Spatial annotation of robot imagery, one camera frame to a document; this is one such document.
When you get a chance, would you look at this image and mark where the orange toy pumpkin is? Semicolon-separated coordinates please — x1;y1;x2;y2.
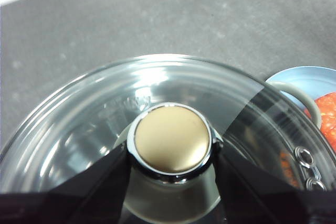
304;93;336;148

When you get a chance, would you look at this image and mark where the pale green electric steamer pot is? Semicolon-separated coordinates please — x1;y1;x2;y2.
0;55;336;224

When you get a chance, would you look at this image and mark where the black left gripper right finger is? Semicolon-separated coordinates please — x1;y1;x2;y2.
214;142;308;224

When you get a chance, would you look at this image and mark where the blue round plate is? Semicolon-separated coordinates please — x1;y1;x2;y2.
265;67;336;130

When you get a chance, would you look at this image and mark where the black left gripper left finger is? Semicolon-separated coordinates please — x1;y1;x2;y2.
52;143;129;224

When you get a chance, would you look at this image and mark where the glass lid with green knob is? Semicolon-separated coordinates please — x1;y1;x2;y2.
0;53;336;224

